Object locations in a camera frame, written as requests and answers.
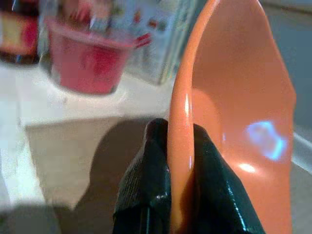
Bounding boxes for red and yellow box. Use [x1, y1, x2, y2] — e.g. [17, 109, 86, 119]
[0, 11, 41, 64]

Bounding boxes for colourful printed carton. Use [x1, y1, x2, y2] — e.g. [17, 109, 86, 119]
[107, 0, 210, 85]

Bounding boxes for red plastic tub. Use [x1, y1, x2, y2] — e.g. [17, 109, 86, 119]
[45, 18, 137, 95]

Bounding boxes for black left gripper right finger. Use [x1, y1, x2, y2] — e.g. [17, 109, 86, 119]
[192, 123, 266, 234]

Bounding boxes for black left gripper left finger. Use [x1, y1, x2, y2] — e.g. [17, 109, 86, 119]
[112, 118, 172, 234]

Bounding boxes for orange plastic bowl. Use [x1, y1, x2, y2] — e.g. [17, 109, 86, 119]
[167, 0, 297, 234]

